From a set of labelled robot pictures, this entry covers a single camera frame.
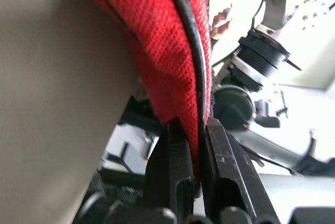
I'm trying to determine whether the silver robot torso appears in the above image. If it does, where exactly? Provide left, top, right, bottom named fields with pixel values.
left=286, top=0, right=335, bottom=32

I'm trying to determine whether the person's bare hand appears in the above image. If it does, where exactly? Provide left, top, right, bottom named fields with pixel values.
left=210, top=3, right=234, bottom=40

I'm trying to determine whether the red mesh paddle case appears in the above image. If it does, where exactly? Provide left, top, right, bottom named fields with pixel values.
left=69, top=0, right=213, bottom=184

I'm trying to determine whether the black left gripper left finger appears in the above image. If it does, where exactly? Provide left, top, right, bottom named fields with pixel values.
left=145, top=118, right=196, bottom=224

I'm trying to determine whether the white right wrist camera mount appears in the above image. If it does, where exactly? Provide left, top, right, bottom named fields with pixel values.
left=212, top=55, right=264, bottom=92

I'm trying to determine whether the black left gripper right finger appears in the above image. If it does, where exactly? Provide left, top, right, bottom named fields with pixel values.
left=200, top=117, right=273, bottom=224

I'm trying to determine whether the silver metal tube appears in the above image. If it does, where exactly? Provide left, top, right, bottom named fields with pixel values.
left=230, top=127, right=335, bottom=178

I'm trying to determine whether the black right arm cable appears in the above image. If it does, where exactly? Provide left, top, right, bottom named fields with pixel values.
left=251, top=0, right=265, bottom=30

